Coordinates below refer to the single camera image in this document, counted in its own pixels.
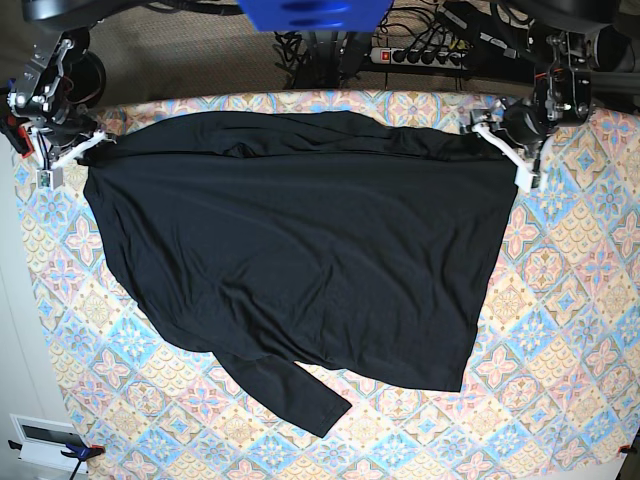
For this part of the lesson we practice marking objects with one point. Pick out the patterned tablecloth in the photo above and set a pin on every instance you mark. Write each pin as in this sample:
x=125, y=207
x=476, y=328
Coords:
x=552, y=385

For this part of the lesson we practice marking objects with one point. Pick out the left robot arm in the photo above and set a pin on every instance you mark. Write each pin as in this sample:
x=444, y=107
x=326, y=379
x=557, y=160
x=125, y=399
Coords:
x=554, y=37

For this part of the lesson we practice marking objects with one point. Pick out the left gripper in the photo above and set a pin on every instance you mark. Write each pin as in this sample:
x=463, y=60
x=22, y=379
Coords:
x=522, y=127

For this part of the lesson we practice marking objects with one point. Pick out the red black clamp left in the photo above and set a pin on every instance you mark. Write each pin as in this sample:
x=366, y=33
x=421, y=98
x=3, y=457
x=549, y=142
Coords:
x=13, y=130

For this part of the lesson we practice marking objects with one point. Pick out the orange clamp bottom right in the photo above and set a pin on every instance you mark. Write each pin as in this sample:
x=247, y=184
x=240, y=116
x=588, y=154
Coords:
x=628, y=450

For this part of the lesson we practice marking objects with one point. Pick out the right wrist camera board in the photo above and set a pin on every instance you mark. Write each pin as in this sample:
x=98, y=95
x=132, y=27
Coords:
x=50, y=179

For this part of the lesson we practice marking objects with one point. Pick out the white power strip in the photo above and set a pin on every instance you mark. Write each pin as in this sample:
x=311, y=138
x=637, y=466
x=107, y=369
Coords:
x=436, y=58

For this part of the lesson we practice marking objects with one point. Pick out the white wall vent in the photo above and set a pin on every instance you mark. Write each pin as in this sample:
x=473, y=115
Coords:
x=42, y=442

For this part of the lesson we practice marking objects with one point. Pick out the blue clamp bottom left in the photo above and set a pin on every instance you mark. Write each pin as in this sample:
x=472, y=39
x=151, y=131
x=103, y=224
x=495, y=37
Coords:
x=75, y=451

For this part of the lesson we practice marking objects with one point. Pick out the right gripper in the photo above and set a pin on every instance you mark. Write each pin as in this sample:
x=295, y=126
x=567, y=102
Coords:
x=66, y=141

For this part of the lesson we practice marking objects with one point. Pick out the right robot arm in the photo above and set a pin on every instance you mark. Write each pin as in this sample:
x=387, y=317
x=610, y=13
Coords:
x=46, y=109

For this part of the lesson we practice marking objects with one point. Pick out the black round stool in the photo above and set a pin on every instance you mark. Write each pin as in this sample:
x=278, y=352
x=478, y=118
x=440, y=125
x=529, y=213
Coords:
x=87, y=81

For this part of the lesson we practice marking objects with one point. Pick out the black t-shirt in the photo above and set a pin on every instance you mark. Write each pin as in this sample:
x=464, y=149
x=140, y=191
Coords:
x=276, y=242

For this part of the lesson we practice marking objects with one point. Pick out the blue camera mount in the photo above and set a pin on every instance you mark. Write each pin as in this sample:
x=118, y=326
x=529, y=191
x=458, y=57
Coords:
x=315, y=15

